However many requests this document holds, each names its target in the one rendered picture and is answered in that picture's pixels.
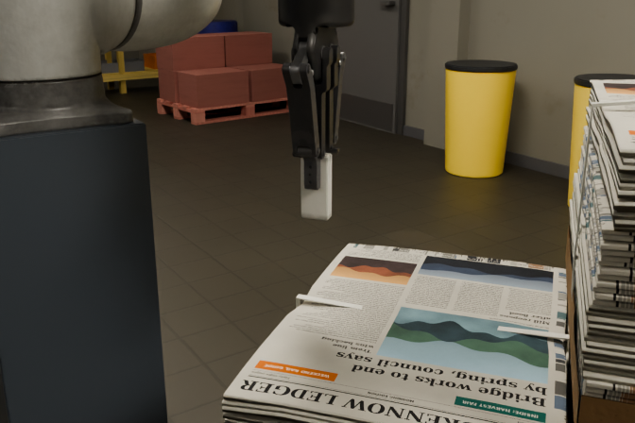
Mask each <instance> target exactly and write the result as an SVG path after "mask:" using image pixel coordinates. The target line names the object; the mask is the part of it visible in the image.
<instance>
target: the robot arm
mask: <svg viewBox="0 0 635 423"><path fill-rule="evenodd" d="M221 2H222V0H0V137H5V136H10V135H18V134H27V133H35V132H44V131H52V130H61V129H69V128H78V127H94V126H105V125H122V124H128V123H131V122H133V116H132V110H130V109H127V108H124V107H121V106H118V105H115V104H113V103H112V102H111V101H110V100H109V99H108V98H107V97H106V95H105V88H104V83H103V77H102V73H101V58H100V56H101V55H104V54H106V53H107V52H109V51H138V50H147V49H153V48H158V47H164V46H167V45H171V44H175V43H178V42H182V41H184V40H187V39H189V38H191V37H192V36H194V35H196V34H198V32H199V31H201V30H202V29H203V28H205V27H206V26H207V25H208V24H209V23H210V22H211V21H212V20H213V18H214V17H215V16H216V14H217V13H218V11H219V8H220V6H221ZM354 4H355V0H278V21H279V24H280V25H282V26H287V27H291V26H292V27H293V28H294V29H295V34H294V41H293V47H292V50H291V61H292V62H284V63H283V68H282V72H283V79H284V82H285V86H286V92H287V101H288V110H289V120H290V128H291V138H292V146H293V152H292V155H293V157H298V158H300V194H301V217H302V218H308V219H317V220H325V221H327V220H328V219H329V218H330V217H331V216H332V154H338V153H339V147H335V146H333V144H336V143H337V140H338V126H339V113H340V101H341V89H342V77H343V71H344V65H345V60H346V54H345V52H340V46H339V45H338V38H337V30H336V28H337V27H345V26H350V25H352V24H353V23H354Z"/></svg>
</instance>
